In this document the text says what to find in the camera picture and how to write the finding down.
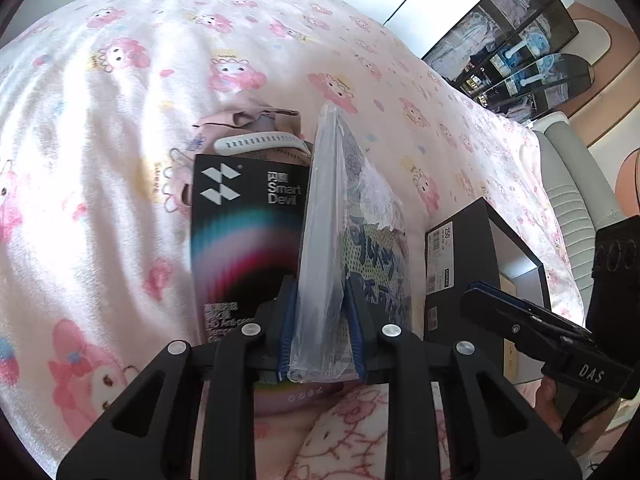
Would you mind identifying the black glass cabinet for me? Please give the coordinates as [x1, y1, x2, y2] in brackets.
[422, 0, 596, 121]

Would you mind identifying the person's leg in pink pajamas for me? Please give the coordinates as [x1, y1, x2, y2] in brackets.
[255, 385, 451, 480]

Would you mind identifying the person's right hand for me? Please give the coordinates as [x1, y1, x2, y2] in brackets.
[532, 377, 573, 433]

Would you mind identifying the clear plastic phone case package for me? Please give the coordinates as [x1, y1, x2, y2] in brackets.
[289, 104, 413, 383]

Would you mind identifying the pink and cream rug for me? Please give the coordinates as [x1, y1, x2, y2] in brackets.
[570, 0, 640, 221]

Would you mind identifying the grey padded bed frame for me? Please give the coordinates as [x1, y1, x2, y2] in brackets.
[530, 112, 628, 321]

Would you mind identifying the black cardboard box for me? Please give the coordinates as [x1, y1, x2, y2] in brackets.
[424, 197, 553, 386]

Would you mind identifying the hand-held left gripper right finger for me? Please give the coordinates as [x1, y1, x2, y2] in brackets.
[345, 276, 583, 480]

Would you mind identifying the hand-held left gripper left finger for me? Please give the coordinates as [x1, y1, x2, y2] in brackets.
[56, 276, 301, 480]

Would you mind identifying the white watch strap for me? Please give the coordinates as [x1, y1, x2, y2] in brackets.
[214, 131, 311, 157]

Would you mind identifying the black screen protector box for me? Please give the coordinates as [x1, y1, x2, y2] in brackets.
[191, 154, 346, 417]

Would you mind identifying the pink cloth pouch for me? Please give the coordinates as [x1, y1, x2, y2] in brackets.
[167, 102, 306, 213]

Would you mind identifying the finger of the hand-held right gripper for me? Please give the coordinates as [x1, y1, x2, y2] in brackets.
[460, 281, 596, 373]

